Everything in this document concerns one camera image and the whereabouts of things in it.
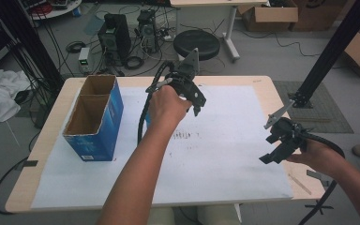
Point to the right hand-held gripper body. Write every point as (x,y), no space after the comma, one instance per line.
(289,134)

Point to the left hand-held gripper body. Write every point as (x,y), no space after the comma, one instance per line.
(186,84)

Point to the small blue object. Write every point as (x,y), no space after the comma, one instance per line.
(147,120)

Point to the person's left hand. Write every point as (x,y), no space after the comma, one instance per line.
(165,106)

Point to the person's right hand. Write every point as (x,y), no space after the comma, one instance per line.
(318,157)

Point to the thin wooden stick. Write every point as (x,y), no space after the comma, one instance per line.
(300,184)

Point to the black round stool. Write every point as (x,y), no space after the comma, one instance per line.
(197,43)

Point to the grey floor mat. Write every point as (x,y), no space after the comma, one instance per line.
(328,115)

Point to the white paper sheet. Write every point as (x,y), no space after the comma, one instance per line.
(225,162)

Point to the grey tape strip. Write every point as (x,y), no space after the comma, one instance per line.
(320,177)

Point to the open-sided computer tower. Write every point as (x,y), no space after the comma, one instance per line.
(147,29)

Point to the white desk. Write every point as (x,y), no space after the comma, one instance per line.
(228,18)

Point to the black computer tower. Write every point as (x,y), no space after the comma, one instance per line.
(114,37)

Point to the black metal stand beam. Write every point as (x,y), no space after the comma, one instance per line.
(334,50)

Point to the blue cardboard box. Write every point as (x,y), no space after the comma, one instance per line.
(92,125)

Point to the small white power supply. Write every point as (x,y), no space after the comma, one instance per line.
(84,60)

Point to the open cardboard box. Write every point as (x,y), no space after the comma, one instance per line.
(267,17)

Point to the large brown cardboard box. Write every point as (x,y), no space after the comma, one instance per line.
(318,14)

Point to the round white table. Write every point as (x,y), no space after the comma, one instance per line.
(56,7)

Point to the black tape strip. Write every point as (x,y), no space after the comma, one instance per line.
(30,163)

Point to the white cloth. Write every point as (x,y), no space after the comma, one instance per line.
(0,93)

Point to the black metal post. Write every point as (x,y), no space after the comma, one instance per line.
(28,40)

